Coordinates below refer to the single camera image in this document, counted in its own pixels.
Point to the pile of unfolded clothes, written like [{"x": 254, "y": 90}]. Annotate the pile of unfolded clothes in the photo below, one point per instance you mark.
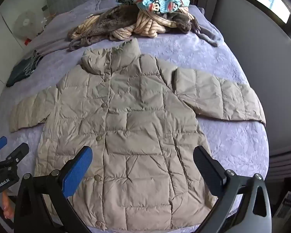
[{"x": 104, "y": 21}]

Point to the blue cartoon print garment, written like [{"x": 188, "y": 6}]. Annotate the blue cartoon print garment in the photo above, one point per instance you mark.
[{"x": 157, "y": 0}]

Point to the white standing fan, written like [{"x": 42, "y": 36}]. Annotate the white standing fan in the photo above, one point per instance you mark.
[{"x": 24, "y": 25}]

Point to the beige puffer jacket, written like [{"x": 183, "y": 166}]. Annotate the beige puffer jacket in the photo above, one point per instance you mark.
[{"x": 135, "y": 126}]

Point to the small red box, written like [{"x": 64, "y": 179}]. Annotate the small red box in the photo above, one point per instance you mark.
[{"x": 28, "y": 41}]

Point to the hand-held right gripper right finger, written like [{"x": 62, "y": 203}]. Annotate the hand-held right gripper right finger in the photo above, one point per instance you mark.
[{"x": 207, "y": 172}]

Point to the cream striped fleece garment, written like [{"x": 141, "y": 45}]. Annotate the cream striped fleece garment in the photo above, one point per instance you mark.
[{"x": 145, "y": 25}]

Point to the lavender floral bedspread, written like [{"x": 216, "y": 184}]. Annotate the lavender floral bedspread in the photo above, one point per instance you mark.
[{"x": 215, "y": 58}]

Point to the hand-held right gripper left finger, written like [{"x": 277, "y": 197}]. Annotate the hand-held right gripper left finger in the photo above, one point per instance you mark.
[{"x": 78, "y": 172}]

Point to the folded dark blue jeans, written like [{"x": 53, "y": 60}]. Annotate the folded dark blue jeans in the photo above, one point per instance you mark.
[{"x": 21, "y": 69}]

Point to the person's left hand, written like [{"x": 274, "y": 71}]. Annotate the person's left hand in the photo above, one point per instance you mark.
[{"x": 6, "y": 205}]

